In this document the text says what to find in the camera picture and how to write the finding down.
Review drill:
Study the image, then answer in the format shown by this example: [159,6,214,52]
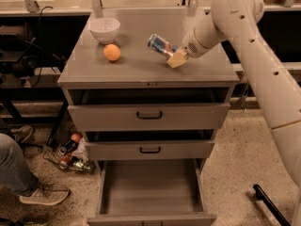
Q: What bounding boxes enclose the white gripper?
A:
[167,31,207,68]

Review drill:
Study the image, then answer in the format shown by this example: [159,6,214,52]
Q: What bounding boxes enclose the redbull can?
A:
[148,34,178,59]

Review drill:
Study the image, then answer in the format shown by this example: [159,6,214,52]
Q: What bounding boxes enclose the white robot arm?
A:
[167,0,301,191]

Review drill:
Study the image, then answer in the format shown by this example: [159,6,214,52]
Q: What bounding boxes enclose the grey drawer cabinet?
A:
[56,7,241,226]

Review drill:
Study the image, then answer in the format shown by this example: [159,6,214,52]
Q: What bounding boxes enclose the grey top drawer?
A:
[65,88,230,132]

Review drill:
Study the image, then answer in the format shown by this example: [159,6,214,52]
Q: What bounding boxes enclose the grey drawer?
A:
[85,130,214,160]
[65,88,230,132]
[87,159,216,226]

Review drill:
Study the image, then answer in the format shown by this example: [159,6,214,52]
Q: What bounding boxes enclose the grey middle drawer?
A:
[85,130,214,160]

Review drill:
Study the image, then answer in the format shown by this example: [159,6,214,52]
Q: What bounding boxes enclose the grey bottom drawer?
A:
[87,159,216,226]

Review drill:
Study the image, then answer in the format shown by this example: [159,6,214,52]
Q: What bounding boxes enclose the orange fruit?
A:
[103,44,120,61]

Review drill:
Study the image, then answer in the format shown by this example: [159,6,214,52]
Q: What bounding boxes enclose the white ceramic bowl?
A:
[89,18,120,44]

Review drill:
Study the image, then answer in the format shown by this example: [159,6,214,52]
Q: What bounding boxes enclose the black bar bottom right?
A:
[253,184,291,226]

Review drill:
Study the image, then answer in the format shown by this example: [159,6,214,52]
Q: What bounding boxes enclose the dark machinery left shelf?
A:
[0,24,40,77]

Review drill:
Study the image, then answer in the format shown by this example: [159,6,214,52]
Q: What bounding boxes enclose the beige sneaker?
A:
[9,125,33,143]
[19,182,70,206]

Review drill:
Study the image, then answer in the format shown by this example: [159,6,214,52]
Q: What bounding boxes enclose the person leg in jeans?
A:
[0,134,39,197]

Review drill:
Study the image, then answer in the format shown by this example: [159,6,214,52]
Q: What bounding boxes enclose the wire basket of items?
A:
[43,133,96,174]

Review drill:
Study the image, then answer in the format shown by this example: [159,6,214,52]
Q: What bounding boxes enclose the black cable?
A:
[29,6,55,89]

